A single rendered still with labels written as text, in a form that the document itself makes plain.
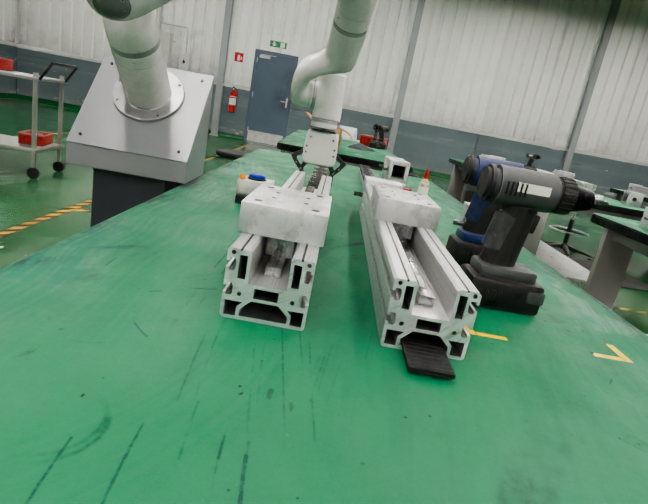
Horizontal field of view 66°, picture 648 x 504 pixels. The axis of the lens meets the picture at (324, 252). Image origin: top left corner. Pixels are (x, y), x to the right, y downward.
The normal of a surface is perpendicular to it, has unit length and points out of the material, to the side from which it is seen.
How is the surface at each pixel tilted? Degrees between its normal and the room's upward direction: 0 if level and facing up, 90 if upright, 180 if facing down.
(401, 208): 90
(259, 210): 90
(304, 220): 90
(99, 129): 48
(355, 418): 0
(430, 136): 90
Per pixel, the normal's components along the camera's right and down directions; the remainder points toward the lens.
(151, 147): 0.12, -0.44
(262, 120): -0.02, 0.27
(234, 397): 0.18, -0.95
